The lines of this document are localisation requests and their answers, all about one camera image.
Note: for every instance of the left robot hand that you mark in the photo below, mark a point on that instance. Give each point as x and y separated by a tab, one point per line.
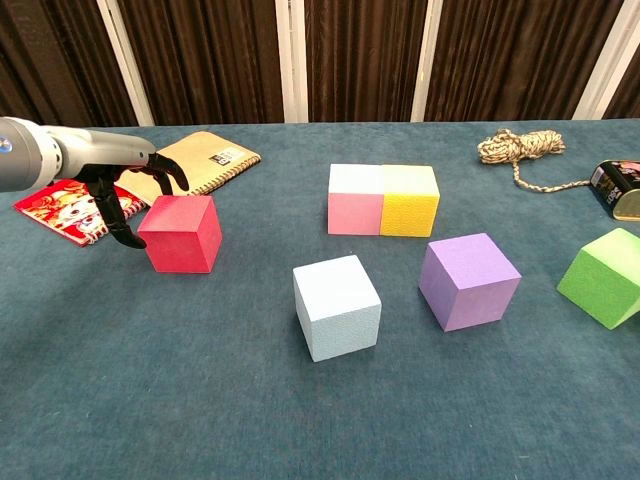
105	150

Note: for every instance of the red foam cube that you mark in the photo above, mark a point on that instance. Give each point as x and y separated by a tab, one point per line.
180	235

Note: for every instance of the yellow foam cube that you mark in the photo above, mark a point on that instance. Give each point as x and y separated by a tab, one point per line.
407	212

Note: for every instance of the purple foam cube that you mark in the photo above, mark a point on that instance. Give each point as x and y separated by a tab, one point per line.
465	285

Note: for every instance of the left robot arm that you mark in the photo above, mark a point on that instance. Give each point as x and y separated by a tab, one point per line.
22	155

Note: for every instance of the red spiral notebook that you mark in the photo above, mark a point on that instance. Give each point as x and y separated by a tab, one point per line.
65	210

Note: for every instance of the tan kraft spiral notebook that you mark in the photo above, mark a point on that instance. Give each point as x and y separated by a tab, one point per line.
210	160

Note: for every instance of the dark brown curtain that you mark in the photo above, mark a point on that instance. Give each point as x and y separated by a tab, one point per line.
210	55

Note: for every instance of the pink foam cube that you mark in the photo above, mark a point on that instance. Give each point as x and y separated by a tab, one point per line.
355	210

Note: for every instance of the light blue foam cube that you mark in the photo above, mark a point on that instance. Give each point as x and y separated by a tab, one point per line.
335	310

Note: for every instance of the teal felt table mat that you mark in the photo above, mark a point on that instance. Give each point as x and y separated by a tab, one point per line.
250	410

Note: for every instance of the green foam cube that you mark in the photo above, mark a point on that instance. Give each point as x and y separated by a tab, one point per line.
600	285

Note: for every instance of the black and gold tin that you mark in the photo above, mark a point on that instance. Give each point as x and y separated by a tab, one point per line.
617	192

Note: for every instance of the white metal frame post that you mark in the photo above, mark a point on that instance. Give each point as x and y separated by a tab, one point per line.
292	60
125	65
607	65
426	60

